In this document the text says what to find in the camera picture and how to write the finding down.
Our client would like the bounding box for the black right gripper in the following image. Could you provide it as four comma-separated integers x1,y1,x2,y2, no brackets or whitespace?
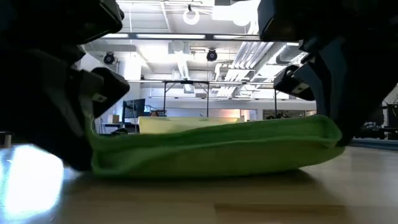
257,0,398,147

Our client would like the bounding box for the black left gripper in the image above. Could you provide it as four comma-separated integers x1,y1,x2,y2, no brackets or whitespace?
0,0,125,172

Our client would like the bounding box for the dark green microfiber towel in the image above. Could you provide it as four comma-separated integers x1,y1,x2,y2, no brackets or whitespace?
85,114,346,179

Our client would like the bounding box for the yellow translucent plastic basket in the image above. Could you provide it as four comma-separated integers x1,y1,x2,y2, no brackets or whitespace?
139,116,245,135

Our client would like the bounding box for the small black monitor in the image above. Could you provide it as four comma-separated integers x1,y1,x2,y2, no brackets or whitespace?
123,98,146,125

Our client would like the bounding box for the black metal table frame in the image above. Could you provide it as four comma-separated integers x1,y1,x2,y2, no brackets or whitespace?
351,138,398,152

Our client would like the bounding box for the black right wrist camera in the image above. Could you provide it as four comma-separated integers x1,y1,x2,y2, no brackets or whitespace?
273,63,315,101

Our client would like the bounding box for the black background station frame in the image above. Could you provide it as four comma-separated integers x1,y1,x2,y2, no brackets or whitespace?
163,80,211,118

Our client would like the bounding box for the white ring lamp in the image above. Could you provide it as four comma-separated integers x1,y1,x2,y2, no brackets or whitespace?
182,8,200,26

